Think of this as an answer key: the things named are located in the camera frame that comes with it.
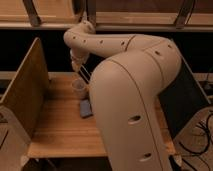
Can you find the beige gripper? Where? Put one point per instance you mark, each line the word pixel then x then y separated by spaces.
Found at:
pixel 78 58

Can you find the blue sponge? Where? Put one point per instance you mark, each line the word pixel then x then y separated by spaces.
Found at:
pixel 85 109

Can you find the right dark divider panel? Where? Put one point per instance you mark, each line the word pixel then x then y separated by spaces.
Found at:
pixel 184 102

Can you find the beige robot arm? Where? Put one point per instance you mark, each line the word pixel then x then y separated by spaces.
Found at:
pixel 123 89

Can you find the left wooden divider panel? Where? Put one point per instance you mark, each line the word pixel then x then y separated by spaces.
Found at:
pixel 22 101

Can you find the translucent ceramic cup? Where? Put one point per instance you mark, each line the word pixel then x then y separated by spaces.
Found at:
pixel 79 88

